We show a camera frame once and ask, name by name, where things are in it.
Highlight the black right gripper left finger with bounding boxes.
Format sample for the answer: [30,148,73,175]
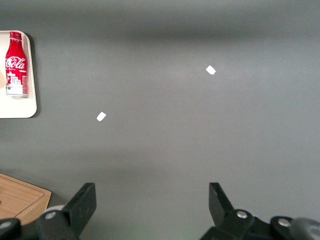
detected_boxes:
[36,182,97,240]

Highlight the red cola bottle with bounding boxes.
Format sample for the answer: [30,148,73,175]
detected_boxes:
[5,31,29,99]

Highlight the beige plastic tray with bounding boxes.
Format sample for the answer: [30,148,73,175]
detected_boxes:
[0,30,38,119]

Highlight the wooden drawer cabinet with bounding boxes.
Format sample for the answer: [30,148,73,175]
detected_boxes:
[0,172,53,226]

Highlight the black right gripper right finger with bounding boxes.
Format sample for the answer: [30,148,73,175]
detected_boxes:
[199,182,272,240]

